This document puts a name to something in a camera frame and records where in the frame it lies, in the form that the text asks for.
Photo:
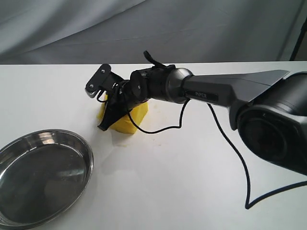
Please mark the yellow sponge block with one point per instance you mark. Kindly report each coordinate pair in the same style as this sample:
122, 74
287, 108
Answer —
124, 125

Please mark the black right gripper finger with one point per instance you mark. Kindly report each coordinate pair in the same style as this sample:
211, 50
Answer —
111, 115

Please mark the grey backdrop cloth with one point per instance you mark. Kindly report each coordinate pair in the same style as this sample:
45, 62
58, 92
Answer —
119, 31

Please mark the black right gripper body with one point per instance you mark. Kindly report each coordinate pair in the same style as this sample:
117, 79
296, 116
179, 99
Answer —
122, 99

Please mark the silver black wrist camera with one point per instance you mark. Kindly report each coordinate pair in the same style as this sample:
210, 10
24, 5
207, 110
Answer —
103, 80

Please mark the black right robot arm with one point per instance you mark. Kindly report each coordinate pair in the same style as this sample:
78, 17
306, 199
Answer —
268, 109

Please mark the round stainless steel pan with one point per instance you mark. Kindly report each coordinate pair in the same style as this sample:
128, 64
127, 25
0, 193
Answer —
42, 174

